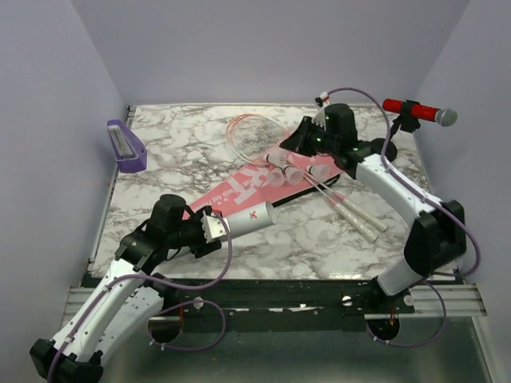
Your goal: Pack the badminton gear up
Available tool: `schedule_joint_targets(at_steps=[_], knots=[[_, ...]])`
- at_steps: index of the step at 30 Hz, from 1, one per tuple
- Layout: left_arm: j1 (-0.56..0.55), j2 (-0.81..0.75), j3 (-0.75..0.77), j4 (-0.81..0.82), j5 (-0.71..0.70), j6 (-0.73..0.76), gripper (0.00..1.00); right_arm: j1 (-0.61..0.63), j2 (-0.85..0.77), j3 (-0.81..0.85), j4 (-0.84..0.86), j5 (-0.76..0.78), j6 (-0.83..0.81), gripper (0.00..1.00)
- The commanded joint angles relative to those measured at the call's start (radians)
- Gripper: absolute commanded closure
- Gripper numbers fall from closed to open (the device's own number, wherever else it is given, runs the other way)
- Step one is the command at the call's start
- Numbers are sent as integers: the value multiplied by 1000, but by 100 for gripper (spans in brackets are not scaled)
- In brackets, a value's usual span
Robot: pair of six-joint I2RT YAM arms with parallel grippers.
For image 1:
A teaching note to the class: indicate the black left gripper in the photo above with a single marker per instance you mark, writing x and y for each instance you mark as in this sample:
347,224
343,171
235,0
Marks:
203,247

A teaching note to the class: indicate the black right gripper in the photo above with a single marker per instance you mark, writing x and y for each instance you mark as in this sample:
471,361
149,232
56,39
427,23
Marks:
297,141

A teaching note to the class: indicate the white shuttlecock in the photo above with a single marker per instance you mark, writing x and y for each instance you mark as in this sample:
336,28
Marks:
277,158
320,172
293,175
275,178

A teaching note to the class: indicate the white shuttlecock tube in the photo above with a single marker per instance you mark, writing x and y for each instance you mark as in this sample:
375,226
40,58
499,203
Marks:
251,219

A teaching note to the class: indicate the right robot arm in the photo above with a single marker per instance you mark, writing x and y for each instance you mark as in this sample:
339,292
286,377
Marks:
436,237

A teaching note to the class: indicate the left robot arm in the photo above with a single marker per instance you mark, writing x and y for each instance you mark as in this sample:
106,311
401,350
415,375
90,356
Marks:
130,290

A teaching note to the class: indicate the pink badminton racket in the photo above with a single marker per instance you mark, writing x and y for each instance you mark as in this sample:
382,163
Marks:
255,135

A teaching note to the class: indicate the pink racket bag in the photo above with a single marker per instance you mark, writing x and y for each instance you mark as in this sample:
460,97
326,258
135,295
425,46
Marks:
231,186

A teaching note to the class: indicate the purple wedge device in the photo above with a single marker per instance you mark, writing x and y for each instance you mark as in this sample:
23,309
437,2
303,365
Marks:
129,152

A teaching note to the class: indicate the red microphone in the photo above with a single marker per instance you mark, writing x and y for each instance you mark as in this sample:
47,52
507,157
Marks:
443,117

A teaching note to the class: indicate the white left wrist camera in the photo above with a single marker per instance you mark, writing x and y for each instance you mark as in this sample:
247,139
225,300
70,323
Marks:
213,228

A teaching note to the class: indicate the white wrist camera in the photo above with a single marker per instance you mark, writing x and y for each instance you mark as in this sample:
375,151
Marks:
321,117
213,228

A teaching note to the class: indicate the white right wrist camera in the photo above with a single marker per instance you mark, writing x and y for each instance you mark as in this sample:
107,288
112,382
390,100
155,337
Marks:
321,117

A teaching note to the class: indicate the black base frame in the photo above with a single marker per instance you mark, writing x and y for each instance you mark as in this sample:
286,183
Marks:
249,306

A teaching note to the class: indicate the aluminium rail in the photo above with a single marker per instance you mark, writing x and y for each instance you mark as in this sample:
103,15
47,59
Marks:
461,301

